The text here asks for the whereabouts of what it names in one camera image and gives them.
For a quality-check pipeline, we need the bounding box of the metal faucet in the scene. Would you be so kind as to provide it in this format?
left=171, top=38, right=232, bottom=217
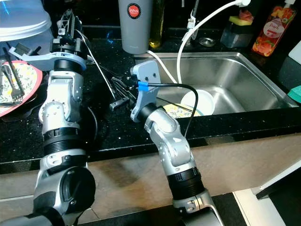
left=186, top=0, right=200, bottom=40

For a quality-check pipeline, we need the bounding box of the grey tumbler with red label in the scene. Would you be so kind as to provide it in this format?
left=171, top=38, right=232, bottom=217
left=119, top=0, right=155, bottom=54

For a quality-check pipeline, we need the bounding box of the yellow oil bottle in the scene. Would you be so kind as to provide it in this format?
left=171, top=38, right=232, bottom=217
left=148, top=0, right=166, bottom=49

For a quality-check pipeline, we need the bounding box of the black chopstick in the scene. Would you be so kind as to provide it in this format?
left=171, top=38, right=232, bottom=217
left=111, top=75, right=137, bottom=94
left=112, top=81, right=138, bottom=98

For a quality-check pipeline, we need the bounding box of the peach dish soap bottle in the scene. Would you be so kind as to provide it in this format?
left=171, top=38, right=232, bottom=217
left=252, top=0, right=297, bottom=57

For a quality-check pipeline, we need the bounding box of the teal sponge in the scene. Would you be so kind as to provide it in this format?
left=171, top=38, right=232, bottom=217
left=287, top=87, right=301, bottom=103

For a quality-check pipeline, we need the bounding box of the yellow sponge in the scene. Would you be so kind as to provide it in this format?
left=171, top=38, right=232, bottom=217
left=229, top=16, right=245, bottom=25

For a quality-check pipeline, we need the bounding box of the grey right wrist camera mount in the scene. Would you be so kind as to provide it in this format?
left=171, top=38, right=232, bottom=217
left=129, top=60, right=161, bottom=122

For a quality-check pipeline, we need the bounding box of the black handled fork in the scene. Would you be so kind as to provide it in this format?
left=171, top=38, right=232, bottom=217
left=4, top=47, right=26, bottom=102

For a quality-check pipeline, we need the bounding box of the stainless steel sink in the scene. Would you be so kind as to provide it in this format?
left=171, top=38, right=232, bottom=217
left=134, top=52, right=299, bottom=116

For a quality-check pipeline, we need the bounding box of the white flexible hose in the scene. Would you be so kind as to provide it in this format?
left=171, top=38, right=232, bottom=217
left=143, top=0, right=252, bottom=85

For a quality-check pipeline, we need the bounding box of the pink rimmed lemon plate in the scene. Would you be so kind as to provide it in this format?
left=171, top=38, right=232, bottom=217
left=0, top=60, right=43, bottom=117

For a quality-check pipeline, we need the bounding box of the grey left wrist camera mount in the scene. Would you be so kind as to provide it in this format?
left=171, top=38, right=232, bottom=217
left=13, top=42, right=90, bottom=72

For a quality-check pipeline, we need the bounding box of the black sponge holder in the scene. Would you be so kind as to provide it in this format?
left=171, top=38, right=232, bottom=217
left=221, top=9, right=257, bottom=48

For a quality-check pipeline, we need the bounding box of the black cable with blue tape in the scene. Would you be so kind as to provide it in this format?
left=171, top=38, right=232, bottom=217
left=136, top=81, right=199, bottom=138

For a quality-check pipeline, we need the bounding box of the thin silver metal spoon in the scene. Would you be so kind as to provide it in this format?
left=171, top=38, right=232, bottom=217
left=77, top=29, right=117, bottom=99

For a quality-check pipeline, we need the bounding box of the round metal sink fitting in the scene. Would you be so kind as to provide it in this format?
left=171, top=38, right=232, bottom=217
left=198, top=37, right=217, bottom=48

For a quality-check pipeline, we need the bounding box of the beige cabinet front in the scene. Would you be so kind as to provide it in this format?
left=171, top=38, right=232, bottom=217
left=0, top=134, right=301, bottom=226

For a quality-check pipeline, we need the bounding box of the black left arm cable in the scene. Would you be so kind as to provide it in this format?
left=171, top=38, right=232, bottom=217
left=86, top=107, right=99, bottom=149

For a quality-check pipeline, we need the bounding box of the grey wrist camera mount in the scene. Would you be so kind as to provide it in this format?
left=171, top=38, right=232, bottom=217
left=13, top=42, right=90, bottom=72
left=129, top=60, right=161, bottom=122

